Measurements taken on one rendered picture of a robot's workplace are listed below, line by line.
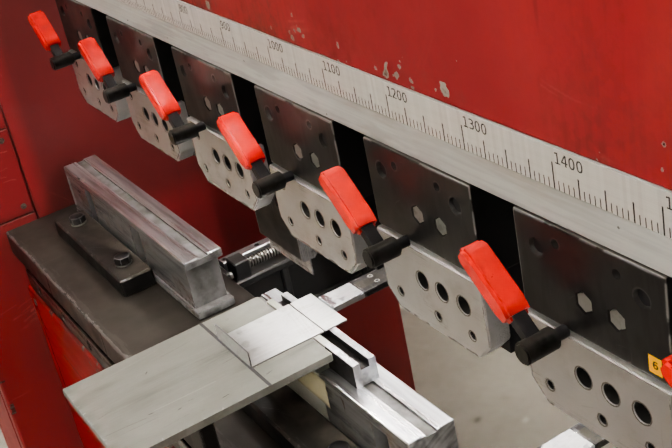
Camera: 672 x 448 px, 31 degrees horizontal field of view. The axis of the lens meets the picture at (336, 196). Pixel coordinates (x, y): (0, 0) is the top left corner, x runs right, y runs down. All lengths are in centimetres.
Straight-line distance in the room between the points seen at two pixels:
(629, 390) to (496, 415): 203
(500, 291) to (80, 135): 141
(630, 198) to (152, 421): 72
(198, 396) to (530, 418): 159
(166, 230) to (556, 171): 106
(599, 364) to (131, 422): 63
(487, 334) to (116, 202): 105
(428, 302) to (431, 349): 209
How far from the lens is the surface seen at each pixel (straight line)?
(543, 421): 284
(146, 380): 140
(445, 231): 96
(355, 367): 133
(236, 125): 119
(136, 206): 190
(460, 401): 293
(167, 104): 135
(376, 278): 147
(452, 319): 101
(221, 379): 137
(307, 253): 134
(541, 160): 82
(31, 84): 212
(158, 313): 178
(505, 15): 80
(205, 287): 173
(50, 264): 202
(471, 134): 88
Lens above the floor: 175
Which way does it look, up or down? 26 degrees down
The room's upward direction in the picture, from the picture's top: 12 degrees counter-clockwise
